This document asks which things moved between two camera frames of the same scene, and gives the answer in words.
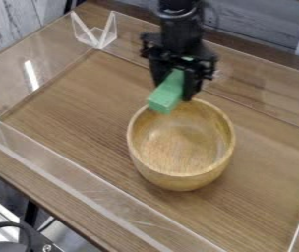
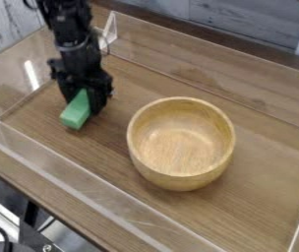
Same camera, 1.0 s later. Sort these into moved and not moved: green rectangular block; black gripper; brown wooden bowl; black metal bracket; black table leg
Moved: green rectangular block; black gripper
Not moved: black table leg; brown wooden bowl; black metal bracket
